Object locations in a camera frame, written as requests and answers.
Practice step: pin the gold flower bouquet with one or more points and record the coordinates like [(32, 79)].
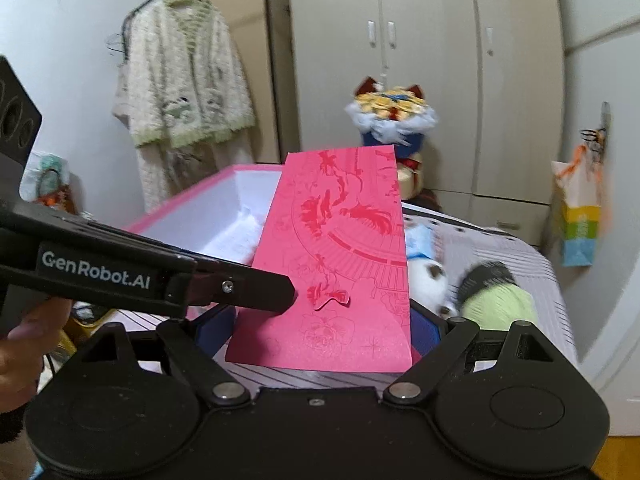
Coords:
[(399, 117)]

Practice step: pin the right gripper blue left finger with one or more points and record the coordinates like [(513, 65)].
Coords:
[(214, 327)]

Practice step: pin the blue wet wipes pack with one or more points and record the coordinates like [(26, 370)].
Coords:
[(419, 241)]

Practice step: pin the red paper envelope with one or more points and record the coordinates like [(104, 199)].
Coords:
[(335, 228)]

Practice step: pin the green yarn ball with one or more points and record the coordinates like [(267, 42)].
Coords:
[(489, 296)]

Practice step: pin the pink cardboard box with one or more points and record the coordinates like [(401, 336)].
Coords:
[(210, 214)]

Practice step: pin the striped table cloth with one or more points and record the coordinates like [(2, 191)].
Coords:
[(459, 246)]

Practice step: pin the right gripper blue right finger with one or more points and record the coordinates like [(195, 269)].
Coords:
[(426, 330)]

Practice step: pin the white wardrobe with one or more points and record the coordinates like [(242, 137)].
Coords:
[(491, 69)]

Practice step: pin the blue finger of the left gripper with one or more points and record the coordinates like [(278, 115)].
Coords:
[(217, 281)]

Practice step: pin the person's left hand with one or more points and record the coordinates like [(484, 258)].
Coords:
[(23, 350)]

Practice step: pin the cream knitted cardigan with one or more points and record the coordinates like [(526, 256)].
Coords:
[(186, 100)]

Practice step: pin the white fluffy plush keychain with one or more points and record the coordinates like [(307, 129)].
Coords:
[(429, 287)]

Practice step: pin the colourful paper gift bag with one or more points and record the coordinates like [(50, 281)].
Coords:
[(577, 183)]

